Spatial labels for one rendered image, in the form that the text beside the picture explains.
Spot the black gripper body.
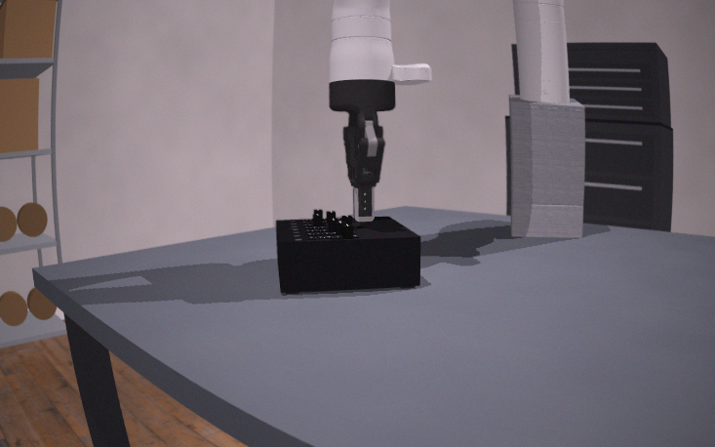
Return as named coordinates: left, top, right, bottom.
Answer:
left=330, top=79, right=395, bottom=157

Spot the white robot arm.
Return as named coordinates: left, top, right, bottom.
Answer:
left=330, top=0, right=570, bottom=103

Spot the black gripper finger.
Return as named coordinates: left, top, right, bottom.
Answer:
left=346, top=120, right=385, bottom=222
left=343, top=127, right=371, bottom=218

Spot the black lighting desk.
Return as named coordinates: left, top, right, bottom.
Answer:
left=276, top=209, right=420, bottom=294

